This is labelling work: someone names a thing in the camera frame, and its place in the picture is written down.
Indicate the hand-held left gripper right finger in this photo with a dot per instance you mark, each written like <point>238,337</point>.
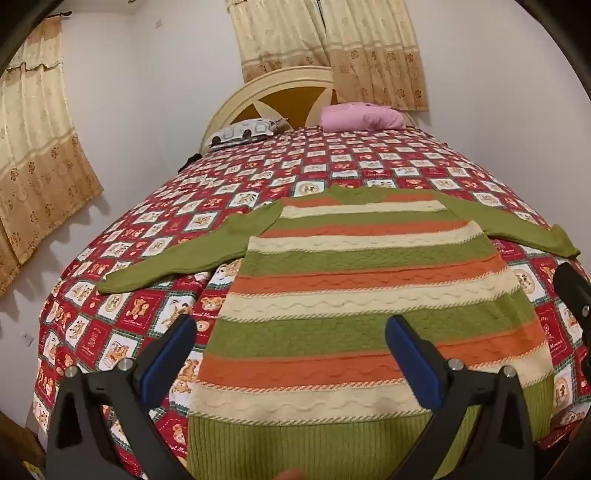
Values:
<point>411,360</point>

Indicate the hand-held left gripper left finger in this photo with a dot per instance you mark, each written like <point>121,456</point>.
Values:
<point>168,355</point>

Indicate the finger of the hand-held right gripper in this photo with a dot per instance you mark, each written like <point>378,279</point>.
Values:
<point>572,288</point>

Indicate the green orange cream striped sweater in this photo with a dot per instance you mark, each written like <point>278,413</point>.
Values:
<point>351,295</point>

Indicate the red checkered bear print blanket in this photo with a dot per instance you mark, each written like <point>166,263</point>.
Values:
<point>152,221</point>

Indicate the brown wooden furniture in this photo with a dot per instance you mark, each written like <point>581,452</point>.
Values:
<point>18,454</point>

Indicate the small black object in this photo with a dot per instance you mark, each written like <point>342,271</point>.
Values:
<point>192,160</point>

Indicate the beige floral side curtain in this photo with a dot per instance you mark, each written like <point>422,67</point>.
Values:
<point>41,161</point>

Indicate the white black print pillow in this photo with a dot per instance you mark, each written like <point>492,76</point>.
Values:
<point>244,130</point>

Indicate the pink pillow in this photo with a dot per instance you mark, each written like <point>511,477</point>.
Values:
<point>358,116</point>

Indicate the cream and brown bed headboard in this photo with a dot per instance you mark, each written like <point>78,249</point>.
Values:
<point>281,92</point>

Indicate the beige floral curtain panel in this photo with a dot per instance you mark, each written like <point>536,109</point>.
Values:
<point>378,55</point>
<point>277,32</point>

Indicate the dark curtain rod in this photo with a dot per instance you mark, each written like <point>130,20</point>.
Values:
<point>57,14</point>

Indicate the white wall socket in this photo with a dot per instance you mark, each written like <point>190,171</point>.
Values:
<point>28,339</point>

